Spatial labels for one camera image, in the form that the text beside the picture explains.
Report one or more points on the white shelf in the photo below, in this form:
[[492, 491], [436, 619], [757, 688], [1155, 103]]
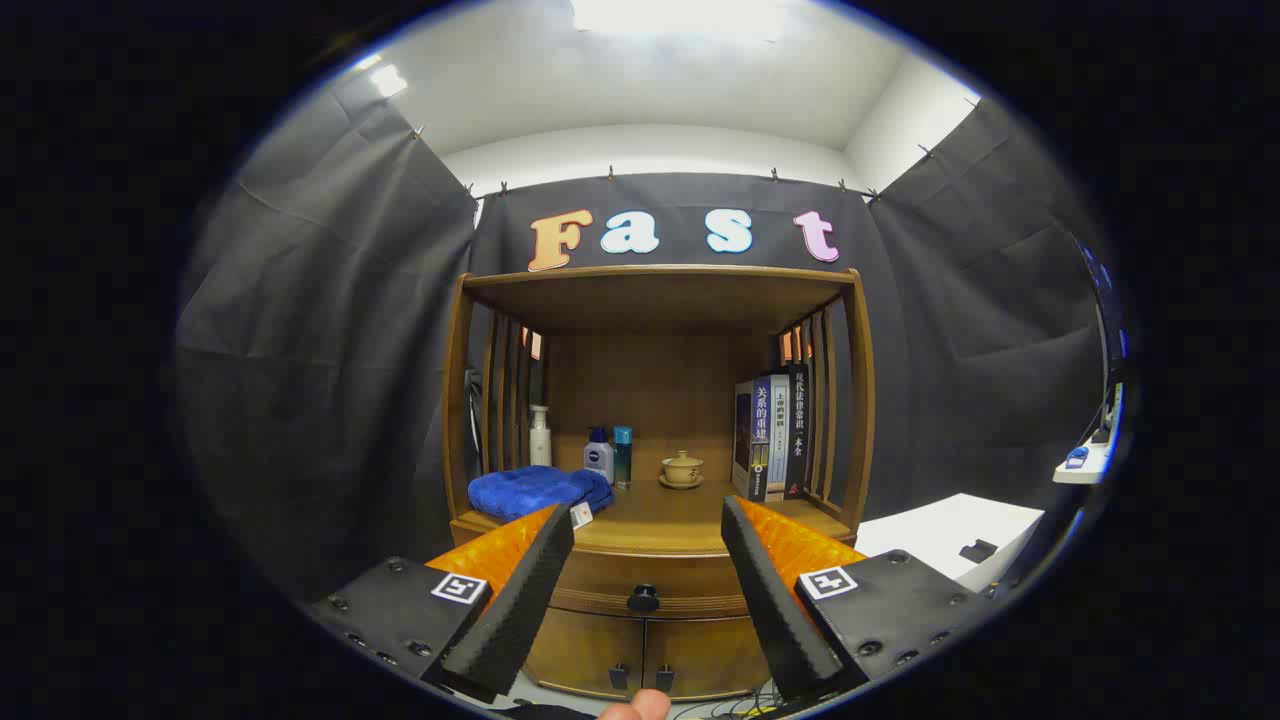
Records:
[[1090, 470]]

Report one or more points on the white pump bottle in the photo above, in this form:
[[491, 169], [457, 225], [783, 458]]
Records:
[[540, 445]]

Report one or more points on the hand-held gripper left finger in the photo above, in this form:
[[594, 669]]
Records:
[[520, 600]]

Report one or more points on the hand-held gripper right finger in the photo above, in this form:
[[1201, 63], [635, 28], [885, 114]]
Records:
[[770, 600]]

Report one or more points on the wooden countertop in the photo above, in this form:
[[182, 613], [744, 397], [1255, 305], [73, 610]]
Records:
[[670, 512]]

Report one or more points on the white drawer unit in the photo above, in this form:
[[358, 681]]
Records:
[[930, 525]]

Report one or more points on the book with blue spine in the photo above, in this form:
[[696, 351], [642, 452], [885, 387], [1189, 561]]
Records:
[[760, 440]]

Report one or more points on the book with black spine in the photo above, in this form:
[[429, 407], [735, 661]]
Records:
[[798, 430]]

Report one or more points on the teal clear bottle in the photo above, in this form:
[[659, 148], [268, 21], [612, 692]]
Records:
[[622, 460]]

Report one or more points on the wooden cabinet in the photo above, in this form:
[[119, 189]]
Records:
[[650, 380]]

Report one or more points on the small blue object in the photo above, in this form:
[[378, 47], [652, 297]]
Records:
[[1076, 458]]

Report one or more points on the blue folded towel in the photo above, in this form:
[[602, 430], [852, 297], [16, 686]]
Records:
[[530, 490]]

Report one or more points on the beige saucer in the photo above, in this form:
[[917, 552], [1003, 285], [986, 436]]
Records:
[[682, 485]]

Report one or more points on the white bottle with blue cap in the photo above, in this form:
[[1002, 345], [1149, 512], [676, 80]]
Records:
[[598, 462]]

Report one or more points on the wooden cabinet door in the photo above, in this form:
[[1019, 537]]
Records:
[[705, 650], [585, 650]]

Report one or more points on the ceiling light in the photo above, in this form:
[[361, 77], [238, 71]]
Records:
[[390, 80]]

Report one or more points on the wooden drawer with black knob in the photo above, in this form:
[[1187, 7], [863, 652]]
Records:
[[690, 580]]

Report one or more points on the beige lidded tea cup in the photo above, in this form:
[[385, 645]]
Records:
[[683, 467]]

